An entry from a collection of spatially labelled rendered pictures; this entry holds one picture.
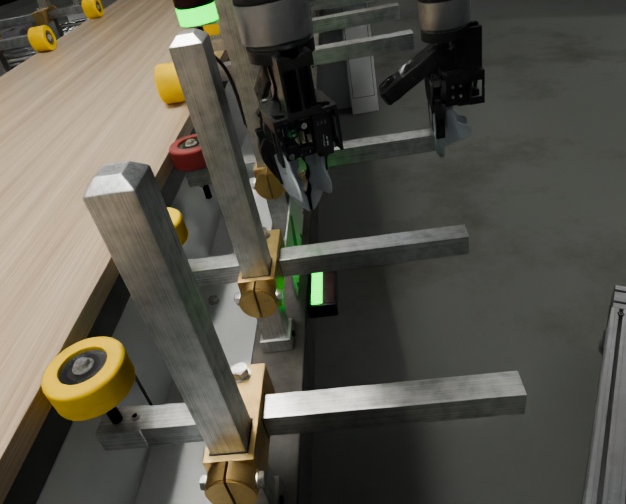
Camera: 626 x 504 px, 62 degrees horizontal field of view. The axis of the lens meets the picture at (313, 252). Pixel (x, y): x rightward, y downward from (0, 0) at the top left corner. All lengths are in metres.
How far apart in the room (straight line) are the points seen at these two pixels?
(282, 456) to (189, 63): 0.45
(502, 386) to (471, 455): 0.93
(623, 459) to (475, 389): 0.73
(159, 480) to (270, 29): 0.59
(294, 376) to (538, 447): 0.89
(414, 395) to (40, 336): 0.40
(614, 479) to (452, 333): 0.70
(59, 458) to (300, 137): 0.43
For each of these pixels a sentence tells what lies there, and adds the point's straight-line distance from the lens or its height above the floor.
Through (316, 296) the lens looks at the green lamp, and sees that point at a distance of 0.84.
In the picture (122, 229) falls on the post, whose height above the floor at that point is 1.08.
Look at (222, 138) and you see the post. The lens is 0.59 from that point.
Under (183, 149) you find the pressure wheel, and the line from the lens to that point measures 0.93.
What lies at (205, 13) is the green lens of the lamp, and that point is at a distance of 0.81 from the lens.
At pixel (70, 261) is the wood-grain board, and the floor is 0.90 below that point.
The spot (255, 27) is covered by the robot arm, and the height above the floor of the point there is 1.14.
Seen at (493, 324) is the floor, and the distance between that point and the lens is 1.77.
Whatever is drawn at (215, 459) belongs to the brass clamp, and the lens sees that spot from 0.53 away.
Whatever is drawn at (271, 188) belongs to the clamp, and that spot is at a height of 0.84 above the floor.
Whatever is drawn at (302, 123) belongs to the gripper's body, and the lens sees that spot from 0.56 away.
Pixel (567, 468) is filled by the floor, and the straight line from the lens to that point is 1.49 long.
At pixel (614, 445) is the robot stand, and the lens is 1.27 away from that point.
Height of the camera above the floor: 1.25
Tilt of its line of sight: 36 degrees down
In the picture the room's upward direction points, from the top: 12 degrees counter-clockwise
